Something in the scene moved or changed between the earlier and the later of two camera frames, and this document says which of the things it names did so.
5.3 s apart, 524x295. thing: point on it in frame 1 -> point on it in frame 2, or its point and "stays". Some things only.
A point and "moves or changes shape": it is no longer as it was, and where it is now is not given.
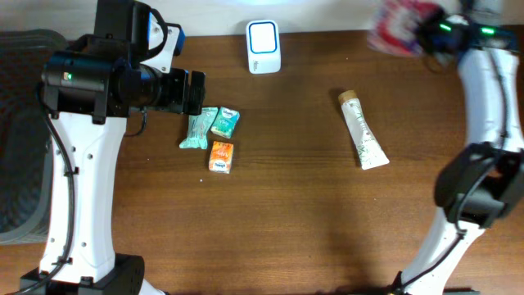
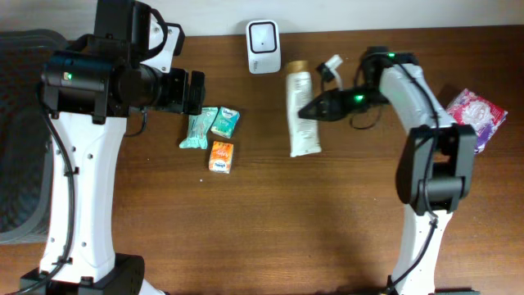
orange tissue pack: x=221 y=157 stays
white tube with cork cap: x=370 y=151 -> x=304 y=133
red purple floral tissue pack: x=395 y=29 moves or changes shape
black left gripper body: x=172 y=87 stays
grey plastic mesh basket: x=26 y=166 stays
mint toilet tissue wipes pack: x=198 y=129 stays
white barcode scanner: x=264 y=46 stays
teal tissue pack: x=225 y=122 stays
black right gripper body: x=429 y=28 -> x=364 y=97
